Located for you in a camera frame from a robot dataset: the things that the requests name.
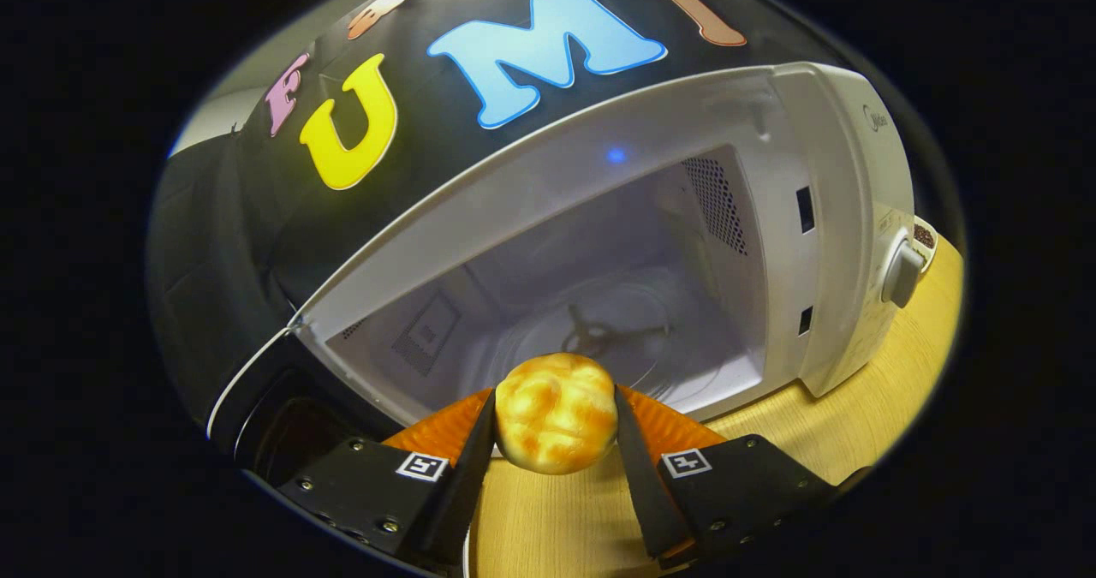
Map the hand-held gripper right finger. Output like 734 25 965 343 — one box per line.
612 384 840 562

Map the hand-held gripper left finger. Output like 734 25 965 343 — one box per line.
278 390 497 566

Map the golden bread roll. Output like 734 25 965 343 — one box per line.
494 353 619 476

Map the white microwave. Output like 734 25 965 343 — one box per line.
205 62 930 476

